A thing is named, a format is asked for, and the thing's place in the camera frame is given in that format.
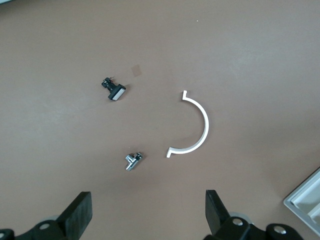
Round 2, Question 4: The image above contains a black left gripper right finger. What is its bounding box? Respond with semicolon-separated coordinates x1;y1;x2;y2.
203;189;305;240

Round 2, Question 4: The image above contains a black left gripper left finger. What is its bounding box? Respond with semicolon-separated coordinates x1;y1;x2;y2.
0;191;93;240

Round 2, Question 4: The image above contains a white drawer cabinet grey front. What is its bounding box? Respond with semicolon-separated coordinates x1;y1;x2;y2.
283;166;320;230

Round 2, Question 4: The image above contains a white plastic drawer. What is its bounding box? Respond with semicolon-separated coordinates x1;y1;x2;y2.
291;176;320;216

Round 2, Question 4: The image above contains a small chrome metal fitting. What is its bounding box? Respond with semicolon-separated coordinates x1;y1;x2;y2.
124;151;144;172

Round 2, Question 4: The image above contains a white semicircular plastic bracket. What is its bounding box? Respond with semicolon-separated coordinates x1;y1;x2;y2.
165;90;210;159

